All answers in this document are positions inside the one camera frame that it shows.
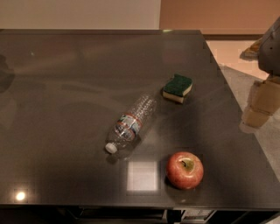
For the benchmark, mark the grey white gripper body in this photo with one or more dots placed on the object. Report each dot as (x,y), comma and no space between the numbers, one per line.
(271,53)

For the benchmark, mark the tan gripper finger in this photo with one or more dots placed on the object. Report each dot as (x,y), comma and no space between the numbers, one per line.
(263,103)

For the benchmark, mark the clear plastic water bottle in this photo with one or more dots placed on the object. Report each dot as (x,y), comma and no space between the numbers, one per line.
(126,129)

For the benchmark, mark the green yellow sponge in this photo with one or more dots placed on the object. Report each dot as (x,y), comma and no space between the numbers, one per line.
(177,88)

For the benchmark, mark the red apple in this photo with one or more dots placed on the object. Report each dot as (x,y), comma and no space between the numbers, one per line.
(184,170)

